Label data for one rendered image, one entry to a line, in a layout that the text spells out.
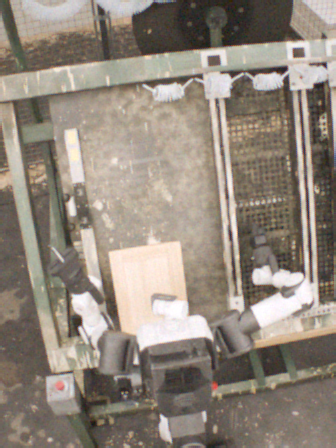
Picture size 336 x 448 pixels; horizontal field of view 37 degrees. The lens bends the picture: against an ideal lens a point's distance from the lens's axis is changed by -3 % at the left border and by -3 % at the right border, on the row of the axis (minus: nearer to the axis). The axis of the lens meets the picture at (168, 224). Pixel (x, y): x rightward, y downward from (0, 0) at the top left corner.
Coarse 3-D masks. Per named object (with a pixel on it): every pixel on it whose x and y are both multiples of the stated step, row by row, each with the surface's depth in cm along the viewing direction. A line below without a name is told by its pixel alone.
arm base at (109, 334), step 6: (108, 330) 185; (102, 336) 181; (108, 336) 178; (114, 336) 178; (120, 336) 178; (126, 336) 180; (132, 336) 181; (132, 342) 181; (126, 348) 183; (132, 348) 181; (126, 354) 181; (132, 354) 181; (126, 360) 181; (126, 366) 180; (132, 366) 181; (102, 372) 177; (108, 372) 177; (114, 372) 177; (120, 372) 178; (126, 372) 180
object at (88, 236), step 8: (72, 128) 209; (72, 144) 208; (80, 152) 211; (80, 160) 210; (72, 168) 211; (80, 168) 211; (72, 176) 212; (80, 176) 212; (88, 200) 217; (88, 232) 218; (88, 240) 219; (88, 248) 219; (96, 248) 223; (88, 256) 220; (96, 256) 221; (88, 264) 221; (96, 264) 221; (88, 272) 222; (96, 272) 222; (104, 304) 226; (104, 312) 227
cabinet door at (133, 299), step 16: (176, 240) 227; (112, 256) 224; (128, 256) 224; (144, 256) 225; (160, 256) 226; (176, 256) 227; (112, 272) 225; (128, 272) 226; (144, 272) 227; (160, 272) 228; (176, 272) 229; (128, 288) 228; (144, 288) 229; (160, 288) 230; (176, 288) 230; (128, 304) 230; (144, 304) 231; (128, 320) 231; (144, 320) 233; (160, 320) 233
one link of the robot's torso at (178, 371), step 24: (144, 336) 181; (168, 336) 179; (192, 336) 178; (144, 360) 177; (168, 360) 168; (192, 360) 166; (216, 360) 178; (168, 384) 168; (192, 384) 170; (216, 384) 178; (168, 408) 177; (192, 408) 180
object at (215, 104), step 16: (224, 64) 201; (224, 80) 190; (208, 96) 203; (224, 96) 204; (208, 112) 213; (224, 112) 209; (224, 128) 211; (224, 144) 212; (224, 160) 216; (224, 176) 219; (224, 192) 218; (224, 208) 219; (224, 224) 220; (224, 240) 222; (224, 256) 227; (240, 288) 228; (240, 304) 230
